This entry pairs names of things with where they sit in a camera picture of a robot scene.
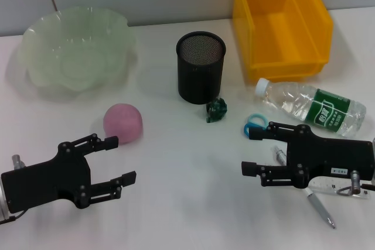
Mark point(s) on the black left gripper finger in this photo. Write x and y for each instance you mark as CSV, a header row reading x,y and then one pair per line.
x,y
111,187
99,141

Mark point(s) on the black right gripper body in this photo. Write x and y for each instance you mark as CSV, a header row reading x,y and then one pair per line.
x,y
331,156

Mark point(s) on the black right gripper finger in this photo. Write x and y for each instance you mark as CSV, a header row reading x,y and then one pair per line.
x,y
275,131
272,175

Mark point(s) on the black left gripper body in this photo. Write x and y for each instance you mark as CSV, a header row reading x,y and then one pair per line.
x,y
44,179

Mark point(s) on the pink peach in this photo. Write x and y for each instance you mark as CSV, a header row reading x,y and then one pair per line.
x,y
123,121

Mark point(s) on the clear green-label water bottle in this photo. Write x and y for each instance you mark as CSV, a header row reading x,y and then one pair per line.
x,y
310,103

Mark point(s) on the blue sheathed scissors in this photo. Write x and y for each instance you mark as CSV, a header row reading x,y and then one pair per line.
x,y
255,118

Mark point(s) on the clear plastic ruler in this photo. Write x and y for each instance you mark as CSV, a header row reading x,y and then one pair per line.
x,y
331,188

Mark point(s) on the silver white pen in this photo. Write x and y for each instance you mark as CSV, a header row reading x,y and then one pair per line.
x,y
319,209

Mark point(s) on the pale green glass fruit bowl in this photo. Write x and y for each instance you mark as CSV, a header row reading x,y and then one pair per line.
x,y
76,51

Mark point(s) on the black mesh pen holder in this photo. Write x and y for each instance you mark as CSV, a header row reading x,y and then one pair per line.
x,y
200,68

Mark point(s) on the yellow plastic bin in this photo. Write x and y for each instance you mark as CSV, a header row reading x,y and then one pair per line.
x,y
281,21

